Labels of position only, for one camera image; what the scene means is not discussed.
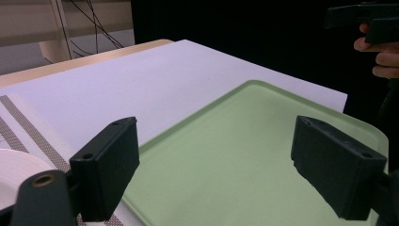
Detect black cables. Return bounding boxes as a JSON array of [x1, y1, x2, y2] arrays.
[[61, 0, 125, 59]]

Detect beige shelf frame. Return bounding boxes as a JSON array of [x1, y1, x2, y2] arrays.
[[0, 0, 133, 64]]

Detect white cloth with grey stripes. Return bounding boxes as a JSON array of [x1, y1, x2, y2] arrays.
[[0, 92, 146, 226]]

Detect light green plastic tray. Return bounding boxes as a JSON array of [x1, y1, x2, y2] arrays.
[[121, 79, 391, 226]]

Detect white paper sheet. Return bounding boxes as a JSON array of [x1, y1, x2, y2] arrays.
[[0, 39, 349, 154]]

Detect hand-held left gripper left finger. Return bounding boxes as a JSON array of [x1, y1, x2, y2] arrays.
[[69, 116, 141, 223]]

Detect white plate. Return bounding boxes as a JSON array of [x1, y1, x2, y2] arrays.
[[0, 148, 56, 211]]

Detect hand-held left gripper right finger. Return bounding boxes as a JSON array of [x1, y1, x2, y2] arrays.
[[290, 115, 389, 221]]

